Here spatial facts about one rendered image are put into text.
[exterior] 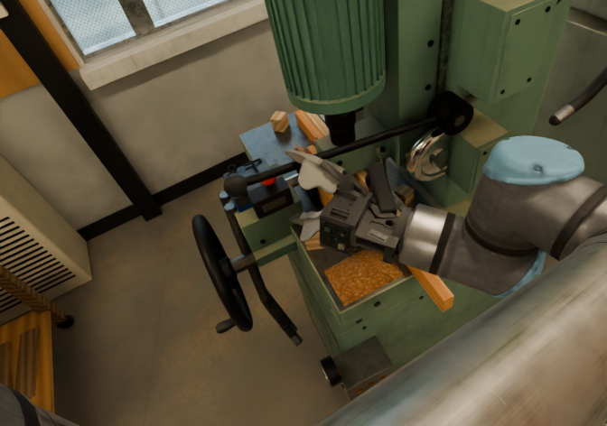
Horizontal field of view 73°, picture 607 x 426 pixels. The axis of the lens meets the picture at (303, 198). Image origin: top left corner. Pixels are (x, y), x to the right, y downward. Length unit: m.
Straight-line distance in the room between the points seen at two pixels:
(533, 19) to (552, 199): 0.29
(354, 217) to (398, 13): 0.31
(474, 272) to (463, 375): 0.35
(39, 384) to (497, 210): 1.74
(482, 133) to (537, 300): 0.50
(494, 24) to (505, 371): 0.50
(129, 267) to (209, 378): 0.76
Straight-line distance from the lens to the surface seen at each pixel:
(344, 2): 0.61
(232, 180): 0.59
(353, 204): 0.59
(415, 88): 0.77
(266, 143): 1.09
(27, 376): 1.96
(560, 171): 0.48
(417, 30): 0.71
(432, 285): 0.73
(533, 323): 0.28
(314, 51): 0.63
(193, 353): 1.86
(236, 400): 1.73
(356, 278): 0.76
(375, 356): 1.02
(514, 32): 0.66
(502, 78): 0.70
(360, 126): 0.86
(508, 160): 0.48
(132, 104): 2.08
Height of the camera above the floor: 1.58
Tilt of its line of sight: 47 degrees down
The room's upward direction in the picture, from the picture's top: 15 degrees counter-clockwise
